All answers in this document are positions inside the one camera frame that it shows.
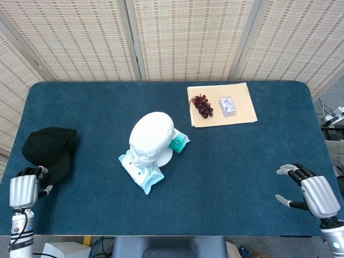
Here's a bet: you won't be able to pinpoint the white foam mannequin head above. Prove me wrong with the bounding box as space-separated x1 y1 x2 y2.
128 111 175 169

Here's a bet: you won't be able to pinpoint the green wet wipes pack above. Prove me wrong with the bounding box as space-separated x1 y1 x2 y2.
168 128 190 154

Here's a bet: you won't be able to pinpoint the black cap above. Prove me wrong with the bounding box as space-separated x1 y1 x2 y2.
21 127 78 185

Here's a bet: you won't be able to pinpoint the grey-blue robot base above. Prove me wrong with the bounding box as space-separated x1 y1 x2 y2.
112 236 227 258

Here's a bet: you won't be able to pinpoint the dark red grape bunch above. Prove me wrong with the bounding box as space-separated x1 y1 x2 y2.
190 94 214 118

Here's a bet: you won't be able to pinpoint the white power strip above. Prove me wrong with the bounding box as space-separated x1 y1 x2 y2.
322 106 344 126

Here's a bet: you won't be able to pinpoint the black floor cable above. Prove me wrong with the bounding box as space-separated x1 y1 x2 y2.
317 98 334 121

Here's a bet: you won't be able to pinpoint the woven bamboo screen panel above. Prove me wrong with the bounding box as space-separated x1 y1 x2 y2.
0 0 142 82
0 29 44 159
125 0 263 82
233 0 344 95

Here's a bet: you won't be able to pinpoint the clear box of purple picks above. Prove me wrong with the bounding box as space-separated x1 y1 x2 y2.
218 96 238 118

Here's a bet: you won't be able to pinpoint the white cardboard box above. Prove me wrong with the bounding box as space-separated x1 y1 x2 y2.
40 242 92 258

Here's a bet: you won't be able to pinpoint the brown cardboard box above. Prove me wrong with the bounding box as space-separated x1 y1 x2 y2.
225 241 267 258

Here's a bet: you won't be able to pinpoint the beige manila folder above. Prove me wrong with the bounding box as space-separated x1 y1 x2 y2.
187 82 258 128

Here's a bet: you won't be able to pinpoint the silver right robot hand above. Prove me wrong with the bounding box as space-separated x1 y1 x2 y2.
275 163 341 219

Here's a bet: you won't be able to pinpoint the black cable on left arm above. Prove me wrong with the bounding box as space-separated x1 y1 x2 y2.
9 209 29 246

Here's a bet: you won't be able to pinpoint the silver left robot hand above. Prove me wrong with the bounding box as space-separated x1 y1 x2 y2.
10 166 54 210

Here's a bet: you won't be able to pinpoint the light blue wet wipes pack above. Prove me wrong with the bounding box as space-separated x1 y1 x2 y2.
118 149 165 196

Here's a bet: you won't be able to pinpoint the blue floor cables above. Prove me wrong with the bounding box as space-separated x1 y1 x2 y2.
90 236 115 258

